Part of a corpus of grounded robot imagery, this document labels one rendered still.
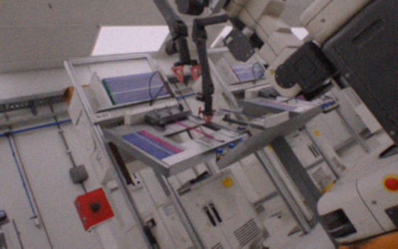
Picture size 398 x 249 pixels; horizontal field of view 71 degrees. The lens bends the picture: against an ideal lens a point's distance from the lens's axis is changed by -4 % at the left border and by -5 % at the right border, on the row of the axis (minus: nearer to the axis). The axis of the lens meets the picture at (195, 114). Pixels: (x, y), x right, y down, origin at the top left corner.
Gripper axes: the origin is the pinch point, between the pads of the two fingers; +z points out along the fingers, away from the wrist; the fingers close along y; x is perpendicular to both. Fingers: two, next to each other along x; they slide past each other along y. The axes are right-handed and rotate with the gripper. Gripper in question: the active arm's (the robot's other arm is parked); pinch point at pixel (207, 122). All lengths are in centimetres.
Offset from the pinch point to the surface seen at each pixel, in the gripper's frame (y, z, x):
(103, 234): 99, 21, 31
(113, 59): 24, -35, -90
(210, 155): 28.3, 4.5, 30.5
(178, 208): 65, 15, 45
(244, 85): -106, -2, -49
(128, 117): 42, -2, -38
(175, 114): 10.1, -1.5, -23.3
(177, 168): 54, 3, 30
